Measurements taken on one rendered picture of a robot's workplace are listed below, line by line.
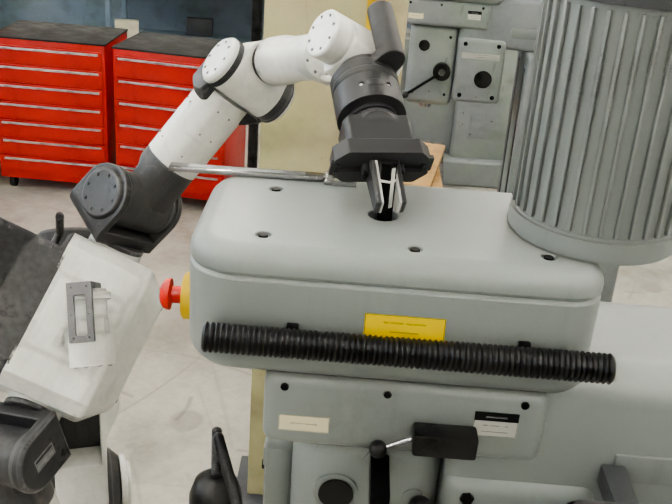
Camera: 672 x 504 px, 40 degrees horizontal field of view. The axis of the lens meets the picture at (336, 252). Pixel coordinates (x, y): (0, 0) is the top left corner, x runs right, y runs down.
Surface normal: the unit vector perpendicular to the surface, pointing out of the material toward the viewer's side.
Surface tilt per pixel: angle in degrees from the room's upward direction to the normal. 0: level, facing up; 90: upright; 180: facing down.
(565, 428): 90
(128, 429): 0
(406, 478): 90
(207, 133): 97
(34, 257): 58
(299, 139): 90
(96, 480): 81
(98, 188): 62
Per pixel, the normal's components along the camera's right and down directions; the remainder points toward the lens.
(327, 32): -0.76, -0.28
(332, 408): -0.04, 0.41
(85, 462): 0.10, -0.87
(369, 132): 0.16, -0.57
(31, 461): 0.93, 0.09
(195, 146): 0.31, 0.52
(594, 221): -0.28, 0.38
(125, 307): 0.28, -0.12
